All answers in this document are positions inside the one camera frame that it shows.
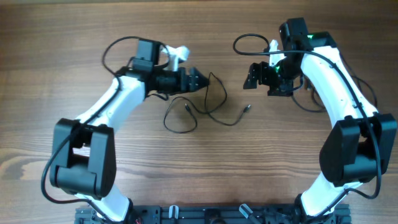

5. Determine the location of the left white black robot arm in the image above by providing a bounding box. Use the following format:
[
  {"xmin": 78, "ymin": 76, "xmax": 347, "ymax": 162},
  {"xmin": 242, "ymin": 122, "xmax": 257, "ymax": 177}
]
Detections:
[{"xmin": 41, "ymin": 38, "xmax": 209, "ymax": 223}]

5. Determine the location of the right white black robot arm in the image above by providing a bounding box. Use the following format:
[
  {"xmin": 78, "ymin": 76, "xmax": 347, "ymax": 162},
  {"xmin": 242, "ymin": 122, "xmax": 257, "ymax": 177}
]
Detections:
[{"xmin": 243, "ymin": 17, "xmax": 397, "ymax": 223}]

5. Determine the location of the black aluminium base frame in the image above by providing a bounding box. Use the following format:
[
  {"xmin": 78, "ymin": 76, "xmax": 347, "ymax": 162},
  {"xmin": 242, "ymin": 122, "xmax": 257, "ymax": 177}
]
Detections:
[{"xmin": 74, "ymin": 204, "xmax": 352, "ymax": 224}]

